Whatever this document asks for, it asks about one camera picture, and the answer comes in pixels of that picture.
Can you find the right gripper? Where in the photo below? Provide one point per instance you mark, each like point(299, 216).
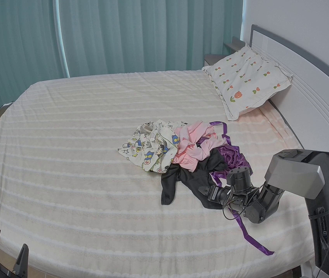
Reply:
point(219, 196)

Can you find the black trousers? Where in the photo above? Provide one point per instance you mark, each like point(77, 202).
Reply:
point(193, 178)

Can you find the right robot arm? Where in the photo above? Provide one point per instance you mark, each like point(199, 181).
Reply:
point(321, 184)

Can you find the bed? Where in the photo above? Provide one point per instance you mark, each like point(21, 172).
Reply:
point(80, 155)

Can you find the purple garment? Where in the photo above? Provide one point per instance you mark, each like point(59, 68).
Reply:
point(234, 158)

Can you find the pink garment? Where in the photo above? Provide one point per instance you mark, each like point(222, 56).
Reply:
point(190, 143)

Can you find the white printed garment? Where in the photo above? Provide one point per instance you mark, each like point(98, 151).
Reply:
point(150, 146)

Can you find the white printed pillow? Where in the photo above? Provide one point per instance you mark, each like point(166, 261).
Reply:
point(245, 77)

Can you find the grey bedside table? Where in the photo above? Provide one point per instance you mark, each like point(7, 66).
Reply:
point(215, 58)

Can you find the blue-green curtain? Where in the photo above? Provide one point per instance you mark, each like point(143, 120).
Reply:
point(22, 39)
point(153, 25)

